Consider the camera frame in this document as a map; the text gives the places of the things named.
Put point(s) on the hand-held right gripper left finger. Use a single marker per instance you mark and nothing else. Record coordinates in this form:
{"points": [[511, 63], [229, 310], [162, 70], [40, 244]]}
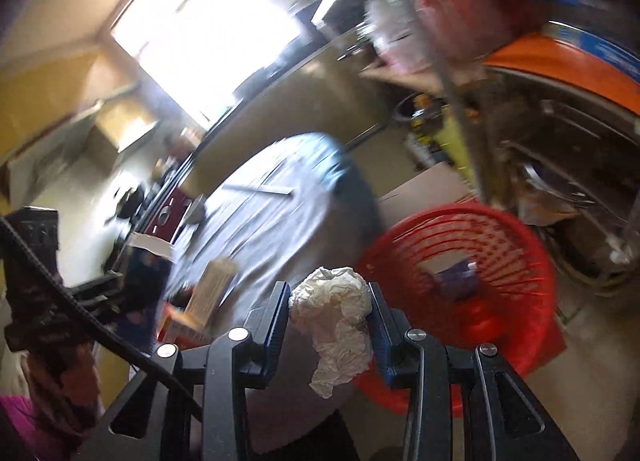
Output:
{"points": [[276, 323]]}

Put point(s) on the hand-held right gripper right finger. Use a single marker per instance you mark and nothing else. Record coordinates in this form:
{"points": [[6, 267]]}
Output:
{"points": [[381, 328]]}

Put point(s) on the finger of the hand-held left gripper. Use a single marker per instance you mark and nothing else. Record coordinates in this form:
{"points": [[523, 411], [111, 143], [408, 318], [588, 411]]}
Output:
{"points": [[100, 298]]}

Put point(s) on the white paper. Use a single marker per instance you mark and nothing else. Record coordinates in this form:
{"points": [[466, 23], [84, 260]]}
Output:
{"points": [[332, 321]]}

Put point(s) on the red plastic basket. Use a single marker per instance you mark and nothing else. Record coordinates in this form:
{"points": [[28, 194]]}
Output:
{"points": [[500, 291]]}

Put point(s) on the person's left forearm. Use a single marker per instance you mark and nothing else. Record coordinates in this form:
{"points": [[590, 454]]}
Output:
{"points": [[62, 386]]}

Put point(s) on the beige cardboard box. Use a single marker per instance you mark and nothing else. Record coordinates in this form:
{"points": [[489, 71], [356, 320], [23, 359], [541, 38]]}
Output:
{"points": [[207, 298]]}

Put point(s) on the grey tablecloth round table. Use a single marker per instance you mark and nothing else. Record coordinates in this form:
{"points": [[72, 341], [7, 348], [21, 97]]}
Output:
{"points": [[280, 241]]}

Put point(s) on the purple packet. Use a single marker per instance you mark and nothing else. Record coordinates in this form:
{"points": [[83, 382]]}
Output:
{"points": [[455, 278]]}

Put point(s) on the maroon oven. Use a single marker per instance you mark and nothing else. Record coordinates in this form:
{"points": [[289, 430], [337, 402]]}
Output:
{"points": [[167, 213]]}

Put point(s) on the white bowl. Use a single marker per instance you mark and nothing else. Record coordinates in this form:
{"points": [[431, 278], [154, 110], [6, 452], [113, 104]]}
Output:
{"points": [[196, 213]]}

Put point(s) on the wooden chopsticks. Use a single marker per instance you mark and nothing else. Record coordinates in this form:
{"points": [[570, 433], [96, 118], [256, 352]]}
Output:
{"points": [[262, 189]]}

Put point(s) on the flat brown cardboard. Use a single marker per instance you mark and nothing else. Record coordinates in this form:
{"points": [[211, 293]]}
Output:
{"points": [[425, 191]]}

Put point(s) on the blue tablecloth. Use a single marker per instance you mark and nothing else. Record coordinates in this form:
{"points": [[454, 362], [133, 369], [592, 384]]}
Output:
{"points": [[355, 186]]}

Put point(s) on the pink clothing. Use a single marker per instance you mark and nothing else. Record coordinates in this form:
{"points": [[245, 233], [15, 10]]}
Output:
{"points": [[22, 426]]}

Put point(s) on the range hood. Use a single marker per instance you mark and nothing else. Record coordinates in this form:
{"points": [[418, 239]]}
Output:
{"points": [[127, 126]]}

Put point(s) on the yellow bag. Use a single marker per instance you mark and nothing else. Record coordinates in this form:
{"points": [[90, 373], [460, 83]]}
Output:
{"points": [[457, 146]]}

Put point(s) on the metal storage rack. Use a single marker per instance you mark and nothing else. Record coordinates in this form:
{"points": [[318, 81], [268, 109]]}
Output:
{"points": [[525, 141]]}

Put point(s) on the window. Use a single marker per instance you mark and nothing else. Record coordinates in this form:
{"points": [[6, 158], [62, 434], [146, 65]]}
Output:
{"points": [[200, 36]]}

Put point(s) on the white plastic bag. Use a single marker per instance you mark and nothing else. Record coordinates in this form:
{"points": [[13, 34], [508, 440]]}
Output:
{"points": [[392, 31]]}

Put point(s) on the orange plastic basin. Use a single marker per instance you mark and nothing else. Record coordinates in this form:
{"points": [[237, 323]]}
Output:
{"points": [[565, 68]]}

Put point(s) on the microwave oven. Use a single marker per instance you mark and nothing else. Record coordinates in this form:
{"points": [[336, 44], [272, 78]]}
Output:
{"points": [[347, 3]]}

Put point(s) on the red plastic bag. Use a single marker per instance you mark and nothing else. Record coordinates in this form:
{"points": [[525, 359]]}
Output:
{"points": [[465, 11]]}

